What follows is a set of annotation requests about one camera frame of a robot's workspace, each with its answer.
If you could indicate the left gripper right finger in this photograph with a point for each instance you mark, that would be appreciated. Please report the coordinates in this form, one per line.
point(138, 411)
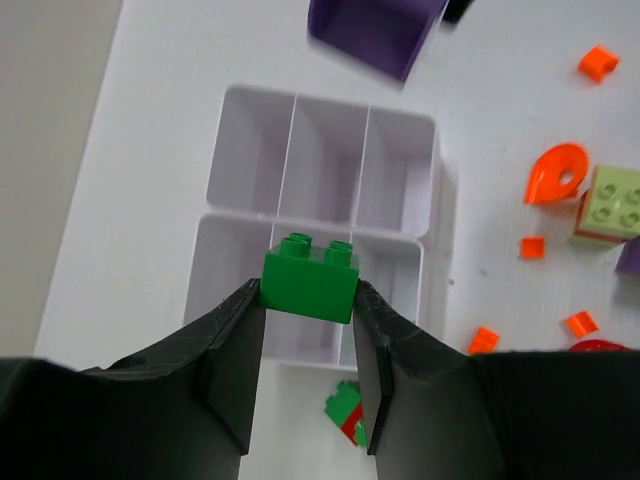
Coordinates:
point(418, 393)

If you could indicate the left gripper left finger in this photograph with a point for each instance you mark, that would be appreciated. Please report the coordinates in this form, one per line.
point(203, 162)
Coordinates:
point(222, 347)

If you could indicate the red green lego plates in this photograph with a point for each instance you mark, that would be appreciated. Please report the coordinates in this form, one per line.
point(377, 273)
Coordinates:
point(344, 409)

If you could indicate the green lego brick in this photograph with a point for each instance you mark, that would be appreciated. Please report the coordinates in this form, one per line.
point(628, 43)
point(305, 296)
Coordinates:
point(303, 279)

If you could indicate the purple lego block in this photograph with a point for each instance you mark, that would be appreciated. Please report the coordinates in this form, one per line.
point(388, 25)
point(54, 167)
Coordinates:
point(387, 36)

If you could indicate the small orange tile upper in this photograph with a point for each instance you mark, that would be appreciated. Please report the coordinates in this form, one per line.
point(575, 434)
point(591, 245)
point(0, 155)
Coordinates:
point(483, 341)

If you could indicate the small orange tile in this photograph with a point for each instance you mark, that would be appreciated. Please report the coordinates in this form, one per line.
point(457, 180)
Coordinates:
point(483, 341)
point(532, 248)

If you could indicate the left white compartment tray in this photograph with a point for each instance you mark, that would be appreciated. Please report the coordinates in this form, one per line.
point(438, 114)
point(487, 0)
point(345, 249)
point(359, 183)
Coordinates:
point(229, 250)

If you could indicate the white compartment tray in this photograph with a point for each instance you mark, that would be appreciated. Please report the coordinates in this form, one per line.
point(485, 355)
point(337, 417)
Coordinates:
point(229, 250)
point(295, 156)

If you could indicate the small orange tile centre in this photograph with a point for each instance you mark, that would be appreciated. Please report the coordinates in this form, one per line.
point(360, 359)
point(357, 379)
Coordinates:
point(532, 248)

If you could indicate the orange clip near dome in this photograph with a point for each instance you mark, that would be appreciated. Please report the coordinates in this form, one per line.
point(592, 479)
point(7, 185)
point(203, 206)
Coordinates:
point(582, 324)

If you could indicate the right white compartment tray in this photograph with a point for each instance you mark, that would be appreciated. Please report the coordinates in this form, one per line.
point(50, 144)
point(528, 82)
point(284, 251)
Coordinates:
point(295, 156)

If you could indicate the red dome lego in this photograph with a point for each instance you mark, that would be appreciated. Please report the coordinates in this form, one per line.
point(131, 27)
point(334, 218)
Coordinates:
point(597, 345)

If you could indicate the orange teardrop lego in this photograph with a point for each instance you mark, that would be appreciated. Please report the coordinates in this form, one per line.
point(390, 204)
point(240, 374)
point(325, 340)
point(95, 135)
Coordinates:
point(557, 174)

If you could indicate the purple lego under blue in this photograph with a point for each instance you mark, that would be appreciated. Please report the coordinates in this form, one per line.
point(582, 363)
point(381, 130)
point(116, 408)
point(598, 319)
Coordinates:
point(629, 260)

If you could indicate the lime pink lego brick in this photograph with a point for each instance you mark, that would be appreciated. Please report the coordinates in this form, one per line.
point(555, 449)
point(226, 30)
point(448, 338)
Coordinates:
point(608, 212)

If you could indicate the orange clip lego right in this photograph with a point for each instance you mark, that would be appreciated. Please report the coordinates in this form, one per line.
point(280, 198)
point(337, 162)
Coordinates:
point(597, 63)

